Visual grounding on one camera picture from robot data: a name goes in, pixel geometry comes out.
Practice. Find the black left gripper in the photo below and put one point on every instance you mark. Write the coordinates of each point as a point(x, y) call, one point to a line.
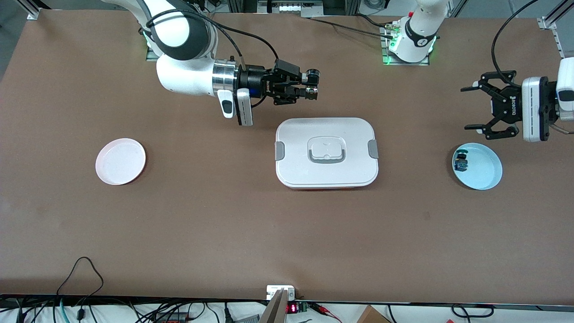
point(506, 106)

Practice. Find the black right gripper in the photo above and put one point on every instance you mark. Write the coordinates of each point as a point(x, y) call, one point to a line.
point(254, 79)

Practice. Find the orange push button switch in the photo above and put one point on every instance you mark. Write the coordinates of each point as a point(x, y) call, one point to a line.
point(314, 73)

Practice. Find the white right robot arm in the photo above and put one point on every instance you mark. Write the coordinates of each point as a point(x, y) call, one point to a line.
point(179, 31)

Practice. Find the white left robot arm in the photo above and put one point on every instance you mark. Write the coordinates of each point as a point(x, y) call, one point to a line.
point(419, 27)

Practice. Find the light blue round plate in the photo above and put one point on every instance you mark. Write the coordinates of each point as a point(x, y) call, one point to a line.
point(484, 168)

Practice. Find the white power strip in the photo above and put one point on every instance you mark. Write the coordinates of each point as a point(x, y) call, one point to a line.
point(296, 8)

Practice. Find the white lunch box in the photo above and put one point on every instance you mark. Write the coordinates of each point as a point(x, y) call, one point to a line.
point(326, 172)

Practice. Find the pink round plate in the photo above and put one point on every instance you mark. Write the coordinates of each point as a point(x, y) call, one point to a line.
point(120, 161)

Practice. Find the small white mounting block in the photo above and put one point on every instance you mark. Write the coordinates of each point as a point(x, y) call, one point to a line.
point(270, 290)

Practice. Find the red digit display module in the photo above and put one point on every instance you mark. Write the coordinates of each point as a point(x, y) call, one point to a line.
point(292, 308)

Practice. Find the red clip lead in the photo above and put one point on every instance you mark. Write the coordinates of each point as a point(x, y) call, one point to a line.
point(325, 312)

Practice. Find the brown cardboard box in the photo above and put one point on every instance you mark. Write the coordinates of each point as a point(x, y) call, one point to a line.
point(371, 316)

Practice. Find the green mushroom button switch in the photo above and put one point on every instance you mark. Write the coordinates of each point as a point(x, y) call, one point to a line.
point(460, 163)

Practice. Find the aluminium frame post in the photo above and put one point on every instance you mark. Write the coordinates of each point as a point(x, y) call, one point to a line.
point(33, 11)
point(548, 22)

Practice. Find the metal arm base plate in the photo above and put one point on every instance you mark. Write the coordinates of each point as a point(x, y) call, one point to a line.
point(151, 57)
point(403, 64)

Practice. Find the aluminium camera mast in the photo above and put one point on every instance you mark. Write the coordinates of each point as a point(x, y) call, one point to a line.
point(274, 312)

